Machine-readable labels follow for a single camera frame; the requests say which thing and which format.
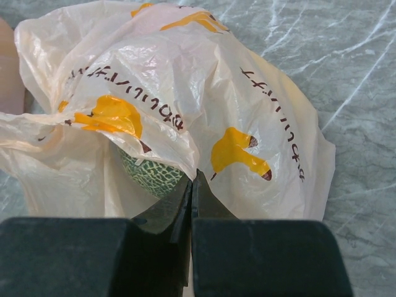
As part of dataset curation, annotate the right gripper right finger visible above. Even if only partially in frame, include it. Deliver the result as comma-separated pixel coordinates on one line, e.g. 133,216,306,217
191,172,353,296

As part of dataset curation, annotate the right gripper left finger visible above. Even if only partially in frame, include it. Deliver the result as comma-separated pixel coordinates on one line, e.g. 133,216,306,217
1,178,192,296

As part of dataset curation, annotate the green netted melon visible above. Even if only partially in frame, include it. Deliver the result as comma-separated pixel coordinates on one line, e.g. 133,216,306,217
118,148,184,199

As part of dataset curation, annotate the orange plastic bag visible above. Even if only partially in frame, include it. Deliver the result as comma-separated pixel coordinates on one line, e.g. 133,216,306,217
1,1,335,220

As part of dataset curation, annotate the pink plastic bag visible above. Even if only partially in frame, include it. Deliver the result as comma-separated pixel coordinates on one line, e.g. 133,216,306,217
0,19,25,114

